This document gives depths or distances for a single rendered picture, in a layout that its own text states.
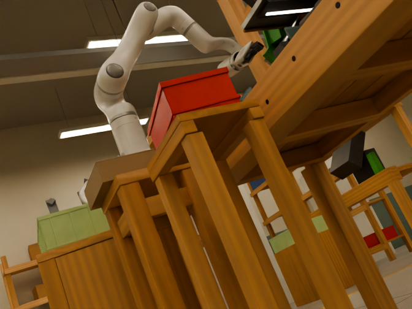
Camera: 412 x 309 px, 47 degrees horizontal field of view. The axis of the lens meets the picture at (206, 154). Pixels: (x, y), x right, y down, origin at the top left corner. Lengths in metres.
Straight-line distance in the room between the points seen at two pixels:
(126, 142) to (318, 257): 0.92
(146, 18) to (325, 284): 1.39
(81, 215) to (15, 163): 6.82
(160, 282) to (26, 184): 7.37
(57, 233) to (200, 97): 1.11
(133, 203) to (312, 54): 0.78
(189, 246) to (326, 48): 0.68
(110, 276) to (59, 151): 7.20
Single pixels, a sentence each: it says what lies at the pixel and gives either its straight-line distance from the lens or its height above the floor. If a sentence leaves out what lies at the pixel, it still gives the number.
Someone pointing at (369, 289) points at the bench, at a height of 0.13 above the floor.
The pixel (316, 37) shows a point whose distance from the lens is 1.32.
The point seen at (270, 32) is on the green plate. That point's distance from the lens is 1.87.
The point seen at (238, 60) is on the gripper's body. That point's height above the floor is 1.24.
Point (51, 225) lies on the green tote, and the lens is 2.23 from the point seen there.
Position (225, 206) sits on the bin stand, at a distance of 1.20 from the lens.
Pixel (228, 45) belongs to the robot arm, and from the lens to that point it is 2.33.
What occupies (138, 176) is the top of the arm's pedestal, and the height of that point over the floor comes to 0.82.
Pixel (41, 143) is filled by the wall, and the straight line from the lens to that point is 9.25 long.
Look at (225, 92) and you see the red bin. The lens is 1.37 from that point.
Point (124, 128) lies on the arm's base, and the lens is 1.89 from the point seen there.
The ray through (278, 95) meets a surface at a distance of 1.47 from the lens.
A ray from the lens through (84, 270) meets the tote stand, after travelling 2.12.
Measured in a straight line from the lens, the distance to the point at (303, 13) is 1.76.
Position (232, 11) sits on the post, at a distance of 2.73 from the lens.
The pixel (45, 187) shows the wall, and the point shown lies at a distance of 8.88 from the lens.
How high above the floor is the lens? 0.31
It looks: 17 degrees up
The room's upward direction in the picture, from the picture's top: 23 degrees counter-clockwise
